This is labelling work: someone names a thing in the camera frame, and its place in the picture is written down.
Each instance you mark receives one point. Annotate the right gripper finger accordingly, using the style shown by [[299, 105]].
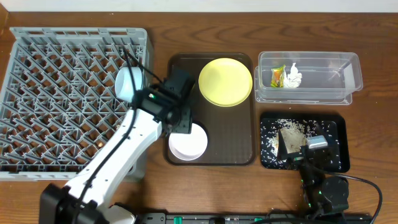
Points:
[[319, 131], [290, 141]]

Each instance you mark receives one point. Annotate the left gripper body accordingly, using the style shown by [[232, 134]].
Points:
[[183, 125]]

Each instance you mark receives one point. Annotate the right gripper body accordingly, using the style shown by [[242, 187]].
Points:
[[296, 156]]

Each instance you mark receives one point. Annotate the aluminium foil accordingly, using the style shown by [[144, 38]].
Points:
[[293, 79]]

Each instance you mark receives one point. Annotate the light blue bowl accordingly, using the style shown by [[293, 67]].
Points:
[[124, 80]]

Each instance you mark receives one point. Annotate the green snack wrapper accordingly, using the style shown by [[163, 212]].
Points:
[[278, 74]]

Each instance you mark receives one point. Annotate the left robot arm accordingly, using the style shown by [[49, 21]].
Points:
[[157, 109]]

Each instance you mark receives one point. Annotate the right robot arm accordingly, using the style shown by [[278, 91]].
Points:
[[324, 195]]

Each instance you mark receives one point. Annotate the black waste tray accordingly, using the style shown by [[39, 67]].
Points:
[[338, 119]]

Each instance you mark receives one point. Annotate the spilled rice waste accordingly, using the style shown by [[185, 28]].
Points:
[[269, 128]]

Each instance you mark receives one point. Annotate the clear plastic waste bin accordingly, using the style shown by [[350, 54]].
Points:
[[328, 78]]

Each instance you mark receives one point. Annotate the yellow round plate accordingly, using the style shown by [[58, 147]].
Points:
[[225, 82]]

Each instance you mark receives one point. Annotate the dark brown serving tray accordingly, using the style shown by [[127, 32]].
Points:
[[231, 131]]

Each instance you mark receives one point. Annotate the pink round bowl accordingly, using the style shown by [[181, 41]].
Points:
[[188, 147]]

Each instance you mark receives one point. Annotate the grey plastic dish rack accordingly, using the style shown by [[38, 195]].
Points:
[[58, 104]]

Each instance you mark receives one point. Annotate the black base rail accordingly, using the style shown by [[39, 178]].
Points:
[[183, 218]]

